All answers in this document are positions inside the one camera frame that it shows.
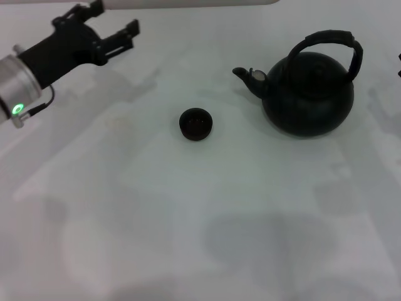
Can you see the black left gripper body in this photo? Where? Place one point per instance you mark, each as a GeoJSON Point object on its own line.
{"type": "Point", "coordinates": [62, 50]}

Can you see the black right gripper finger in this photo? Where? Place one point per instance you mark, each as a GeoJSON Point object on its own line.
{"type": "Point", "coordinates": [399, 64]}

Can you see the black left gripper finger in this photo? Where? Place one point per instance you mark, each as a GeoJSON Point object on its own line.
{"type": "Point", "coordinates": [91, 9]}
{"type": "Point", "coordinates": [122, 36]}

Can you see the black round teapot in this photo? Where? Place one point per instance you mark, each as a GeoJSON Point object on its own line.
{"type": "Point", "coordinates": [308, 100]}

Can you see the small dark teacup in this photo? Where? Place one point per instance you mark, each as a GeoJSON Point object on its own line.
{"type": "Point", "coordinates": [196, 124]}

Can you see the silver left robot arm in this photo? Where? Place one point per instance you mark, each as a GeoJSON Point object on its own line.
{"type": "Point", "coordinates": [14, 84]}

